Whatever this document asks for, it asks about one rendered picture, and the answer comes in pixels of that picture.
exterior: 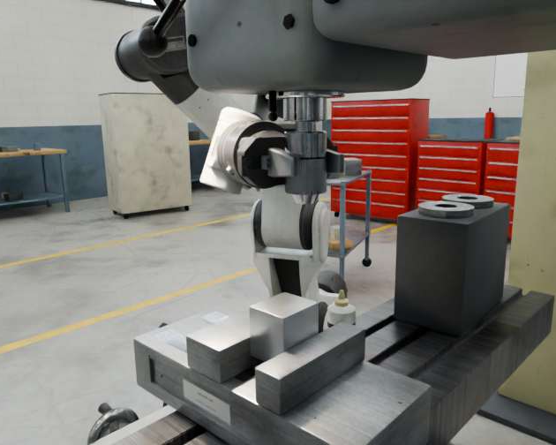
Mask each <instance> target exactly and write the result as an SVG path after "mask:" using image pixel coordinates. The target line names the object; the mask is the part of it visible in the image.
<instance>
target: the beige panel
mask: <svg viewBox="0 0 556 445"><path fill-rule="evenodd" d="M507 285H510V286H514V287H518V288H522V294H523V295H524V296H525V295H526V294H527V293H528V292H530V291H531V290H534V291H538V292H543V293H547V294H551V295H554V296H555V297H554V305H553V313H552V328H551V333H550V334H549V335H548V336H547V337H546V339H545V340H544V341H543V342H542V343H541V344H539V345H538V347H537V348H536V349H535V350H534V351H533V352H532V353H531V354H530V355H529V356H528V357H527V358H526V359H525V360H524V362H523V363H522V364H521V365H520V366H519V367H518V368H517V369H516V370H515V371H514V373H513V374H512V375H511V376H510V377H509V378H508V379H507V380H506V381H505V382H504V383H503V384H502V386H501V387H500V388H499V389H498V390H497V391H496V392H495V393H494V394H493V395H492V396H491V398H490V399H489V400H488V401H487V402H486V403H485V404H484V405H483V406H482V407H481V408H480V410H479V411H478V412H477V414H478V415H481V416H483V417H486V418H488V419H491V420H494V421H496V422H499V423H501V424H503V425H505V426H509V427H512V428H513V429H516V430H518V431H521V432H523V433H526V434H529V435H531V436H534V437H536V438H538V439H540V440H543V441H547V442H549V443H551V444H553V445H556V50H547V51H538V52H528V57H527V67H526V78H525V88H524V98H523V108H522V128H521V138H520V148H519V158H518V169H517V179H516V189H515V209H514V219H513V229H512V239H511V249H510V260H509V270H508V280H507Z"/></svg>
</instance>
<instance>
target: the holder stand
mask: <svg viewBox="0 0 556 445"><path fill-rule="evenodd" d="M509 216H510V204H507V203H499V202H494V198H492V197H488V196H483V195H476V194H449V195H444V196H442V198H441V201H431V202H424V203H420V204H419V205H418V209H415V210H412V211H409V212H407V213H404V214H401V215H398V217H397V237H396V262H395V287H394V318H395V319H397V320H400V321H407V322H409V323H413V324H417V325H419V326H423V327H426V328H432V329H435V330H438V331H442V332H445V333H448V334H451V335H455V336H462V335H463V334H464V333H465V332H466V331H467V330H468V329H469V328H470V327H471V326H473V325H474V324H475V323H476V322H477V321H478V320H479V319H480V318H481V317H482V316H483V315H485V314H486V313H487V312H488V311H489V310H490V309H491V308H492V307H493V306H494V305H496V304H497V303H498V302H499V301H500V300H501V299H502V298H503V287H504V277H505V266H506V256H507V236H508V225H509Z"/></svg>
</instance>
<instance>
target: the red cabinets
mask: <svg viewBox="0 0 556 445"><path fill-rule="evenodd" d="M430 100H431V99H418V98H406V99H383V100H359V101H336V102H331V142H332V143H333V144H334V145H337V146H338V153H340V154H343V155H344V158H357V159H360V160H362V170H372V173H371V210H370V216H376V217H383V218H390V219H397V217H398V215H401V214H404V213H407V212H409V211H412V210H415V209H418V205H419V204H420V203H424V202H431V201H441V198H442V196H444V195H449V194H476V195H483V196H488V197H492V198H494V202H499V203H507V204H510V216H509V225H508V236H507V237H508V238H512V229H513V219H514V209H515V189H516V179H517V169H518V158H519V148H520V140H496V139H453V138H437V139H428V123H429V104H430ZM331 211H334V216H335V217H338V216H339V214H340V213H339V212H340V186H339V185H331ZM345 213H348V214H355V215H365V214H366V176H365V177H362V178H359V179H358V180H356V181H354V182H352V183H350V184H348V185H346V193H345Z"/></svg>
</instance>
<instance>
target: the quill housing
mask: <svg viewBox="0 0 556 445"><path fill-rule="evenodd" d="M184 8H185V25H186V41H187V58H188V68H189V73H190V75H191V77H192V80H193V82H194V83H195V84H196V85H197V86H198V87H200V88H201V89H203V90H204V91H207V92H210V93H215V94H266V93H267V92H268V91H276V92H277V91H296V90H340V91H345V94H355V93H371V92H388V91H401V90H404V89H408V88H411V87H413V86H415V85H416V84H417V83H418V82H419V81H420V80H421V78H423V76H424V74H425V71H426V66H427V60H428V56H427V55H421V54H416V53H409V52H404V51H399V50H392V49H383V48H377V47H371V46H365V45H360V44H355V43H348V42H343V41H333V40H331V39H329V38H327V37H326V36H324V35H322V34H321V32H320V31H319V30H318V29H317V27H316V26H315V23H314V20H313V14H312V0H186V2H185V3H184Z"/></svg>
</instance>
